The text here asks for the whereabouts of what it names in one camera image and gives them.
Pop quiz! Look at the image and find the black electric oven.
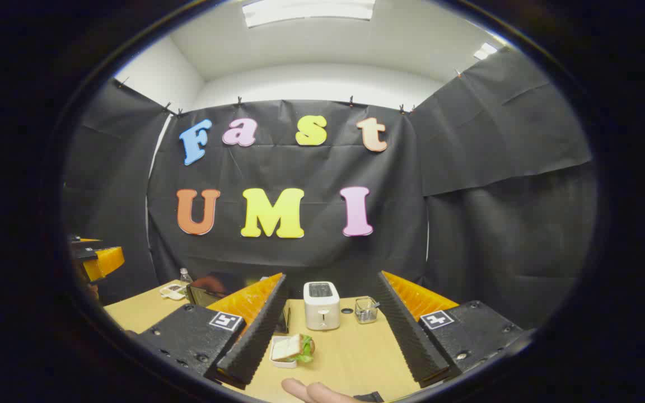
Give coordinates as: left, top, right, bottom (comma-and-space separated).
185, 271, 291, 335

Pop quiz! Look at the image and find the long ceiling light panel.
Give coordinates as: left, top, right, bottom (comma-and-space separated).
242, 0, 376, 29

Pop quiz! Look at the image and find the white rectangular plate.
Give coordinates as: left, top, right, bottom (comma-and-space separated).
269, 336, 315, 369

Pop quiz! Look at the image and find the black backdrop cloth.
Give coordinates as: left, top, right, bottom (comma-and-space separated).
62, 48, 597, 331

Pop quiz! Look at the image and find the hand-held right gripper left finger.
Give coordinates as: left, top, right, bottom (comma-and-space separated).
132, 273, 288, 391

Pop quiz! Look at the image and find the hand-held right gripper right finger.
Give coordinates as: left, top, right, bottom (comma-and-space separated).
376, 270, 527, 388

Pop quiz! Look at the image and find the white toaster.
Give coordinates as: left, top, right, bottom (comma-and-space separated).
303, 281, 341, 331

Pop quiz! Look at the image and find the white divided seasoning dish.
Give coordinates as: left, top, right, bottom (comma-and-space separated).
159, 283, 189, 301

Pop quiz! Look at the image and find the clear utensil holder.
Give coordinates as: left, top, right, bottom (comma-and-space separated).
354, 297, 380, 325

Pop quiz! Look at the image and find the sandwich with lettuce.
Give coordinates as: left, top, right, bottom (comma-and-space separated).
272, 334, 316, 363

